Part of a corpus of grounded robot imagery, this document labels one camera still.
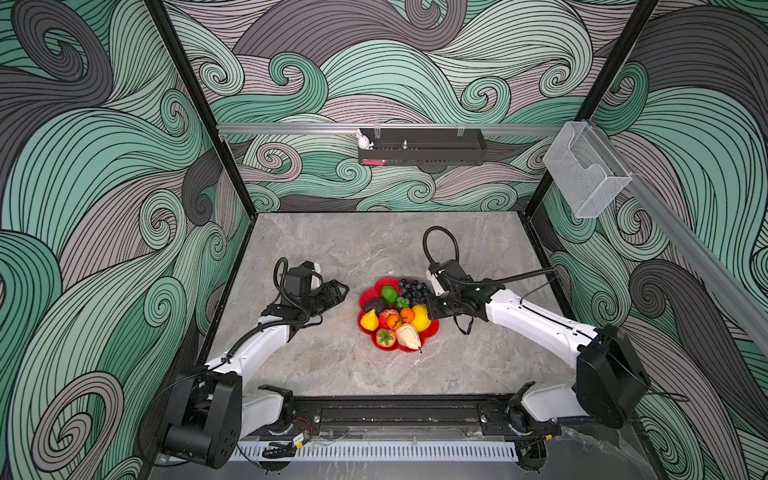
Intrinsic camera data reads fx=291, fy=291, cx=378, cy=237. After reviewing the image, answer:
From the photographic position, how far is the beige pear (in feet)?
2.67

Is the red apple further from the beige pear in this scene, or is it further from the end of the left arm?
the end of the left arm

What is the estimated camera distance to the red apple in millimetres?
818
